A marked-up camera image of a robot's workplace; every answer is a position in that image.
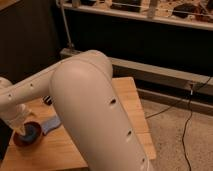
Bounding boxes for grey metal floor beam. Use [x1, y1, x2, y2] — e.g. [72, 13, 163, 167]
[59, 47, 213, 98]

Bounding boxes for brown ceramic cup blue inside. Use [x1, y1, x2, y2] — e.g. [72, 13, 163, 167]
[13, 121, 42, 147]

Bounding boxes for metal shelf rack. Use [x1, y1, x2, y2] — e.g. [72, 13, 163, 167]
[55, 0, 213, 50]

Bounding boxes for blue sponge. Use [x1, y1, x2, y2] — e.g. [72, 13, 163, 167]
[41, 115, 61, 136]

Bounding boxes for black rectangular box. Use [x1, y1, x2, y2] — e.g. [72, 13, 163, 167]
[43, 96, 52, 106]

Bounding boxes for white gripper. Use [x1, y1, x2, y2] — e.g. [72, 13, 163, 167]
[0, 104, 31, 129]

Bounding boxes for black cable on floor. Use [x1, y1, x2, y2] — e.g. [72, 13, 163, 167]
[145, 76, 213, 171]

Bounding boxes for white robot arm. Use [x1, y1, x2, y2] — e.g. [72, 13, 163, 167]
[0, 50, 154, 171]

